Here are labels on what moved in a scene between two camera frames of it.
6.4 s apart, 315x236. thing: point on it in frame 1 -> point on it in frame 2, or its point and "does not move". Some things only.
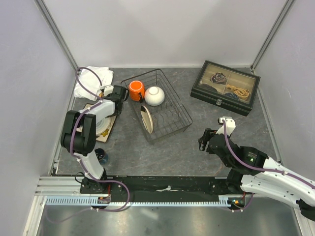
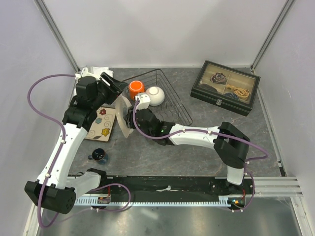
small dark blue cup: [102, 156] does not move
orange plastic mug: [136, 88] does not move
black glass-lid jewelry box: [228, 87] does not move
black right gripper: [202, 140] -> [129, 117]
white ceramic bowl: [154, 96] does not move
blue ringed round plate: [102, 125] -> [122, 105]
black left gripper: [116, 114] -> [116, 86]
